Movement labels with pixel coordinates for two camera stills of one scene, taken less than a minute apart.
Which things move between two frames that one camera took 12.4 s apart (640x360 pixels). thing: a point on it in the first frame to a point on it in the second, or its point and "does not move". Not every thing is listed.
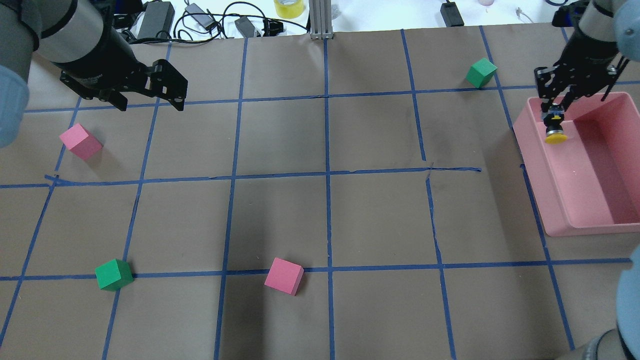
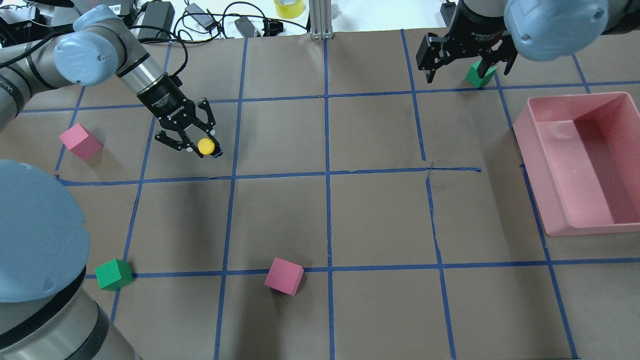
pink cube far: x=79 y=140 does not move
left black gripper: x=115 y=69 to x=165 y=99
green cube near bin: x=480 y=72 does not move
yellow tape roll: x=289 y=9 does not move
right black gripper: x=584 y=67 to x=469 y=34
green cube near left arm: x=114 y=275 does not move
